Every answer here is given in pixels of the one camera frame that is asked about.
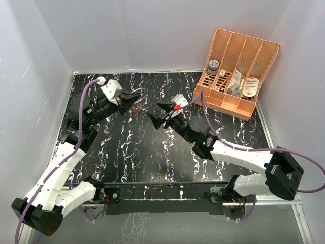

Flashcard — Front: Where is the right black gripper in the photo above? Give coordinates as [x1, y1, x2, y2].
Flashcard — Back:
[148, 102, 194, 144]

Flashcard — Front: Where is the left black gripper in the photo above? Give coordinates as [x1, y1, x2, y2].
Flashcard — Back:
[87, 90, 141, 127]

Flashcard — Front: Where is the bunch of keys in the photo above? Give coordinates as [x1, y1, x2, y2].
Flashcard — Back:
[132, 101, 148, 112]

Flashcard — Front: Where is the large silver keyring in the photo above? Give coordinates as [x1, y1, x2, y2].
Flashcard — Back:
[130, 87, 147, 104]

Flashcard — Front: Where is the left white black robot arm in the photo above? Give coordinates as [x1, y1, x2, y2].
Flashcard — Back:
[11, 91, 141, 236]

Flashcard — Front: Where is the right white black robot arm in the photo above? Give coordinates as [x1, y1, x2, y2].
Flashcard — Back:
[148, 102, 304, 202]

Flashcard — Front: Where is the small round grey jar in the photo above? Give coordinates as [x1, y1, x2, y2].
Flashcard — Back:
[207, 59, 219, 76]

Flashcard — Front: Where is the small white card box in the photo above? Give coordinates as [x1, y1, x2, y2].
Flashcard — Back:
[219, 69, 228, 77]

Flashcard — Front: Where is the white grey packaged item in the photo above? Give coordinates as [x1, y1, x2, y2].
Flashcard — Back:
[227, 69, 244, 96]

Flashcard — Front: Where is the orange plastic file organizer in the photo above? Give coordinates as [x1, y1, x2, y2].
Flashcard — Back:
[193, 28, 280, 121]

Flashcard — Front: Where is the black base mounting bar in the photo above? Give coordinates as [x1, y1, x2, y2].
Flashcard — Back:
[103, 181, 257, 216]

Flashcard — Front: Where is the white oval remote control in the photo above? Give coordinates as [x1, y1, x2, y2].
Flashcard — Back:
[242, 77, 259, 98]

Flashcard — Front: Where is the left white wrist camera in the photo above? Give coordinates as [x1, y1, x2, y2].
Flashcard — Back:
[101, 79, 123, 101]

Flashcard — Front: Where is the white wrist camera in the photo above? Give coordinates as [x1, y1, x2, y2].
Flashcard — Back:
[171, 94, 188, 111]
[101, 79, 123, 101]

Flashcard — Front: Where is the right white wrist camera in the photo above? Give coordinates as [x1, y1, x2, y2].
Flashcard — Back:
[171, 94, 188, 111]

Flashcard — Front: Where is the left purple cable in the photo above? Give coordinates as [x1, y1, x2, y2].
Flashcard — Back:
[15, 76, 106, 244]

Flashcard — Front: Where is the purple cable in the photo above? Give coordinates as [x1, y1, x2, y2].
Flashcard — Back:
[15, 76, 106, 244]
[177, 88, 325, 221]

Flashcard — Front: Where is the aluminium frame rail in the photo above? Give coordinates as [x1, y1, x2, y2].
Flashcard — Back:
[253, 105, 314, 244]

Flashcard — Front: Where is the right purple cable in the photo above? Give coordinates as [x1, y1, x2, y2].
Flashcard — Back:
[177, 88, 325, 221]

